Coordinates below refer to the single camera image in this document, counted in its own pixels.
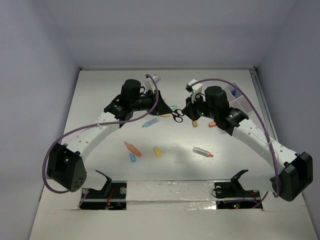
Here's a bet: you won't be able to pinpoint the yellow highlighter pen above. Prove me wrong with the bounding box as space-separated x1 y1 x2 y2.
159 114 171 118

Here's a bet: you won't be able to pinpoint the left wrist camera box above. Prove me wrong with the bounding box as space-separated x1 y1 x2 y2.
144 73 161 91

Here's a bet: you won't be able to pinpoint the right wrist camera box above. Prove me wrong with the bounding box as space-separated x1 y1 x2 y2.
185 79 203 103

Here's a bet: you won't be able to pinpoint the blue pen cap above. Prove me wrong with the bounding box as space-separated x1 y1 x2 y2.
129 152 136 163

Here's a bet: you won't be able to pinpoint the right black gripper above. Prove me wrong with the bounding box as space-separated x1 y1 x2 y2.
181 92 218 122

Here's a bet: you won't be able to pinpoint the blue highlighter pen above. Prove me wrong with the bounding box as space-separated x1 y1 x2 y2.
142 117 160 128

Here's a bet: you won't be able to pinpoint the orange highlighter pen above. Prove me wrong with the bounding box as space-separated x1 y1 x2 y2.
124 141 142 157

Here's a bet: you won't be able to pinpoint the yellow pen cap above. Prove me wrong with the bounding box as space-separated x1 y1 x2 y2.
153 147 162 157

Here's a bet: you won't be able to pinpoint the white four-compartment organizer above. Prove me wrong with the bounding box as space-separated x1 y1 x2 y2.
222 82 255 118

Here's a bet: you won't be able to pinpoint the black scissors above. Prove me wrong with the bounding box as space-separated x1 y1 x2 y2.
171 108 184 123

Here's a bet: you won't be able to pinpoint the brown eraser block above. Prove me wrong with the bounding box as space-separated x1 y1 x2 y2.
192 120 198 128

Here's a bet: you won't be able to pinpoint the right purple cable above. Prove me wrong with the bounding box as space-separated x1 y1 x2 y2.
191 78 280 198

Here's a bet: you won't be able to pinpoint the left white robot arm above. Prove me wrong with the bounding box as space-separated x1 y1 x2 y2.
42 74 173 194

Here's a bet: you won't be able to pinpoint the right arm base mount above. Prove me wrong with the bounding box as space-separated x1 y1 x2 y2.
211 169 263 210

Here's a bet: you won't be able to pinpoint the grey orange-tipped marker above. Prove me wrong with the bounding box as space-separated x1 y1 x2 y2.
192 147 214 158

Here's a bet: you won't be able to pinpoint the small blue-capped bottle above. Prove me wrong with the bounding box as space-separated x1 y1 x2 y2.
231 88 237 96

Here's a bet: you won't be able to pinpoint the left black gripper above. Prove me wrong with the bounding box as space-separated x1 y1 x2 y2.
131 90 172 117

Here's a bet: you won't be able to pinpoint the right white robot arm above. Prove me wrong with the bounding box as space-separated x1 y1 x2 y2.
182 83 313 202

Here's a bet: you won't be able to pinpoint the green highlighter pen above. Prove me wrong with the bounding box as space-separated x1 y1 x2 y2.
169 105 177 110

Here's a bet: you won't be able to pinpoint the orange pen cap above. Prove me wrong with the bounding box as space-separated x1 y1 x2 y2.
208 121 217 128

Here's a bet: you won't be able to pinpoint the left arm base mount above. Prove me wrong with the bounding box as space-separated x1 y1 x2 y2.
78 170 128 211

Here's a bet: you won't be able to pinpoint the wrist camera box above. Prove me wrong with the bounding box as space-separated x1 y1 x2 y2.
144 73 161 91
185 79 203 103

